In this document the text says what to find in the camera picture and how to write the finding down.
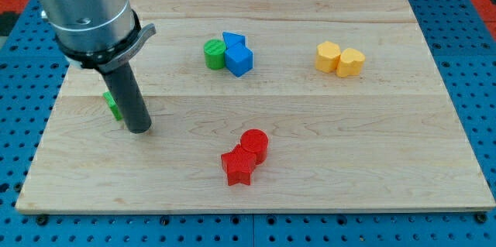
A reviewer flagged green cylinder block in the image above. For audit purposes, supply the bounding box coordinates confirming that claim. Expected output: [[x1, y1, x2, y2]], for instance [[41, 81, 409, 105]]
[[203, 39, 226, 70]]

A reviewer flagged yellow heart block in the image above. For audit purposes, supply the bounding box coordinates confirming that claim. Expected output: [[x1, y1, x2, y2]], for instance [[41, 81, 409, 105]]
[[336, 48, 366, 77]]

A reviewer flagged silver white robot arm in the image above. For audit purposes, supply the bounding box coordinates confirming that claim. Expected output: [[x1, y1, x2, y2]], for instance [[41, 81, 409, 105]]
[[39, 0, 157, 133]]

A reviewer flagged black clamp mount ring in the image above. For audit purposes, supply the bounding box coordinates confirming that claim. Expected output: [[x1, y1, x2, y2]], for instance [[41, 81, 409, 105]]
[[55, 10, 157, 74]]

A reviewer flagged green star block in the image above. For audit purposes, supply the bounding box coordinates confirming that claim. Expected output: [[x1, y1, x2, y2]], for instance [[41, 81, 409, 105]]
[[102, 91, 122, 121]]

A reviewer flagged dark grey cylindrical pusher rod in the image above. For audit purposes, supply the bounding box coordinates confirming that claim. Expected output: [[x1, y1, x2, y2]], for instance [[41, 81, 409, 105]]
[[99, 63, 152, 133]]

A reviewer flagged light wooden board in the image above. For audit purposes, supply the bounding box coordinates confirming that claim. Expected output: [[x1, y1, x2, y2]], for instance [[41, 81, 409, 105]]
[[15, 0, 495, 214]]

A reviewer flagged blue triangle block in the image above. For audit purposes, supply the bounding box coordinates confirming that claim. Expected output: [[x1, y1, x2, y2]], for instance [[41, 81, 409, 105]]
[[222, 32, 246, 49]]

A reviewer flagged red cylinder block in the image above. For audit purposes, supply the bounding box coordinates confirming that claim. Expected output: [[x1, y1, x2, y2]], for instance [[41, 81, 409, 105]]
[[240, 129, 269, 165]]

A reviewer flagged blue cube block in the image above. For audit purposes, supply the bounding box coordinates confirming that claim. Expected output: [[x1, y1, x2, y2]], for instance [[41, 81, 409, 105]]
[[225, 43, 253, 77]]

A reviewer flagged red star block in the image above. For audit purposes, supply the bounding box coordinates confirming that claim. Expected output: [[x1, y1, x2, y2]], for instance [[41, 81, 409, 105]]
[[221, 144, 257, 186]]

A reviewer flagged yellow hexagon block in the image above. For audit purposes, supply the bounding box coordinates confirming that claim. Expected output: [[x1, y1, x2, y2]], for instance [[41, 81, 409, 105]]
[[315, 41, 341, 73]]

